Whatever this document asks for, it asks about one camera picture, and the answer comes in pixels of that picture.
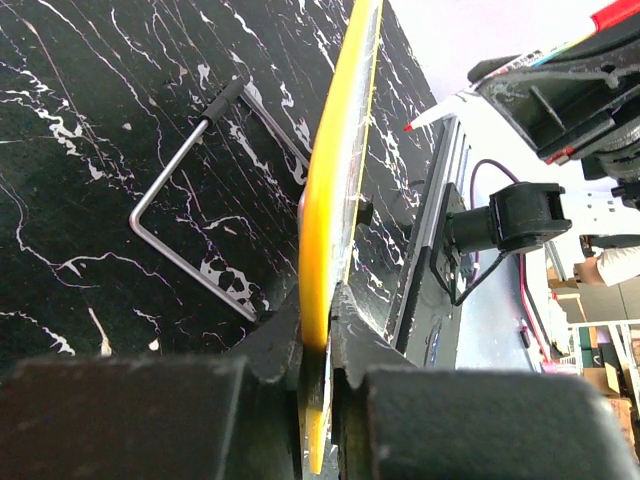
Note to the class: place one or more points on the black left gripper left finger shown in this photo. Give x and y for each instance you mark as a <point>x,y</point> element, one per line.
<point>274,349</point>

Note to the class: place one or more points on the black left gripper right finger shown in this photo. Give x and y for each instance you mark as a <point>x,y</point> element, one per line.
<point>355,346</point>

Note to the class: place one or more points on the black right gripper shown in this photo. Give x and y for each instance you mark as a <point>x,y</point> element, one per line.
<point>597,120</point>

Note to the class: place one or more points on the red-capped whiteboard marker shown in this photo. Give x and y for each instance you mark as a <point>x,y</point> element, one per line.
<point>541,63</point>

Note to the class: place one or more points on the yellow-framed whiteboard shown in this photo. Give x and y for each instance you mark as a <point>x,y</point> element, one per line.
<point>329,210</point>

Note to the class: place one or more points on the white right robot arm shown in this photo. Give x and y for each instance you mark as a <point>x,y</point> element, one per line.
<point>519,217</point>

